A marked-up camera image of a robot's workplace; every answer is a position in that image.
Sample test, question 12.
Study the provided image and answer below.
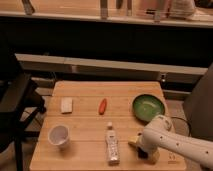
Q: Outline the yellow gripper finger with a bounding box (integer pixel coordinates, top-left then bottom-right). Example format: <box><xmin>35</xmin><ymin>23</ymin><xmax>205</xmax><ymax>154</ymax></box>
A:
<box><xmin>147</xmin><ymin>150</ymin><xmax>160</xmax><ymax>164</ymax></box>
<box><xmin>128</xmin><ymin>135</ymin><xmax>141</xmax><ymax>147</ymax></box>

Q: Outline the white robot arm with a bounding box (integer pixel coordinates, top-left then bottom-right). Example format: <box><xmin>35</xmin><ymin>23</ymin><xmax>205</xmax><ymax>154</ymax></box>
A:
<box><xmin>128</xmin><ymin>115</ymin><xmax>213</xmax><ymax>169</ymax></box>

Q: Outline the white sponge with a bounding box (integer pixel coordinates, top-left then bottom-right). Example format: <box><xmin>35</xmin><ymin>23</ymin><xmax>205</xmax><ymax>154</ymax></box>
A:
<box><xmin>61</xmin><ymin>97</ymin><xmax>73</xmax><ymax>114</ymax></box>

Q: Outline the clear plastic bottle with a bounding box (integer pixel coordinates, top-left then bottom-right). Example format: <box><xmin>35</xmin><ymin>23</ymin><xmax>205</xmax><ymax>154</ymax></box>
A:
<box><xmin>106</xmin><ymin>122</ymin><xmax>120</xmax><ymax>165</ymax></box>

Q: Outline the green plate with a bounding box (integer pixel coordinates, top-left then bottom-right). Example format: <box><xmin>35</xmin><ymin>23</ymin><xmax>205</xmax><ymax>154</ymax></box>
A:
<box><xmin>132</xmin><ymin>94</ymin><xmax>165</xmax><ymax>122</ymax></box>

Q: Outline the orange carrot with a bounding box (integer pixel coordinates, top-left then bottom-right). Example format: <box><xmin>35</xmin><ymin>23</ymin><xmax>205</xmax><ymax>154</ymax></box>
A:
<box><xmin>99</xmin><ymin>99</ymin><xmax>107</xmax><ymax>115</ymax></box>

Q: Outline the white paper cup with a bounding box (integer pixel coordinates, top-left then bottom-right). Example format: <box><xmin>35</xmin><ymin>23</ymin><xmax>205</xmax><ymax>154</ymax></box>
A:
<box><xmin>48</xmin><ymin>125</ymin><xmax>70</xmax><ymax>149</ymax></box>

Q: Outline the black side table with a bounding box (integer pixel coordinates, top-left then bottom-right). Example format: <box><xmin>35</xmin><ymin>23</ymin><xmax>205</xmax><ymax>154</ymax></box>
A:
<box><xmin>0</xmin><ymin>74</ymin><xmax>46</xmax><ymax>171</ymax></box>

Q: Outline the black cable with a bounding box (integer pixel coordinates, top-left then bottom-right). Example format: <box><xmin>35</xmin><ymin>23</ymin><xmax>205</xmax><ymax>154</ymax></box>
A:
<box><xmin>172</xmin><ymin>116</ymin><xmax>191</xmax><ymax>136</ymax></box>

